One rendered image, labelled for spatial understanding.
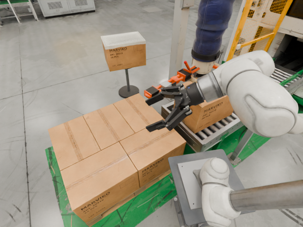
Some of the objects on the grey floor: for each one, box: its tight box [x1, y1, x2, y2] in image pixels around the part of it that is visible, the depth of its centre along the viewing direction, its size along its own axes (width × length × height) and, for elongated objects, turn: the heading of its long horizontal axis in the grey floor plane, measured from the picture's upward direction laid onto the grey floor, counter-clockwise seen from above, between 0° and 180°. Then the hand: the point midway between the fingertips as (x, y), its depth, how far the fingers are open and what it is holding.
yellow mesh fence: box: [226, 0, 293, 62], centre depth 253 cm, size 117×10×210 cm, turn 124°
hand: (149, 114), depth 65 cm, fingers open, 13 cm apart
